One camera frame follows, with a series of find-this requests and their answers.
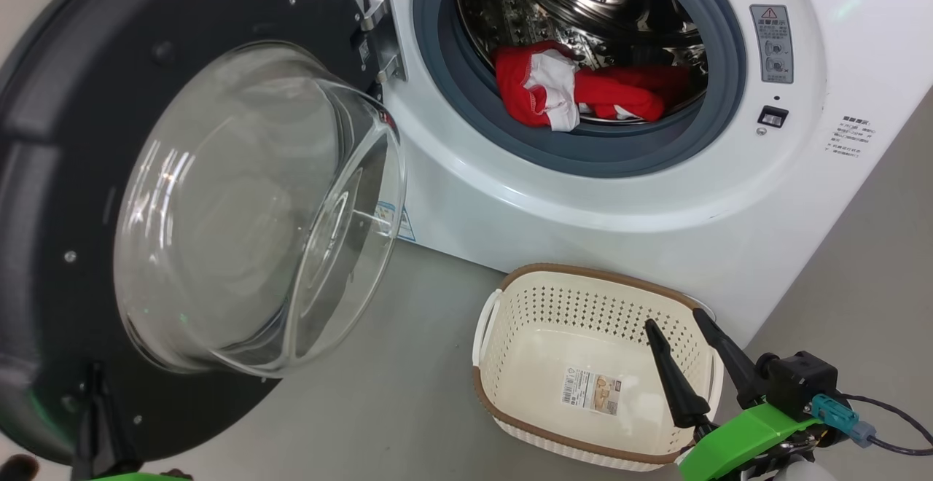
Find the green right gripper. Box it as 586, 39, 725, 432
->
645, 308, 839, 481

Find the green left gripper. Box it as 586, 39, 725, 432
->
71, 361, 192, 481

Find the round dark glass washer door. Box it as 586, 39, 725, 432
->
0, 0, 407, 467

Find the red and white garment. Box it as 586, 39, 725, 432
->
494, 40, 585, 133

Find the white product label sticker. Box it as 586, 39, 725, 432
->
561, 365, 623, 417

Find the cream perforated laundry basket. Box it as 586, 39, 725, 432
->
472, 263, 725, 472

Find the white front-load washing machine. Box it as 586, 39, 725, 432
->
321, 0, 933, 348

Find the blue energy sticker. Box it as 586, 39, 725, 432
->
378, 203, 417, 243

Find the grey warning label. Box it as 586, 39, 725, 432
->
750, 4, 795, 85

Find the teal cable connector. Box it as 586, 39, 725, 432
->
811, 394, 878, 447

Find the thin black cable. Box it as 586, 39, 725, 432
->
846, 394, 933, 458

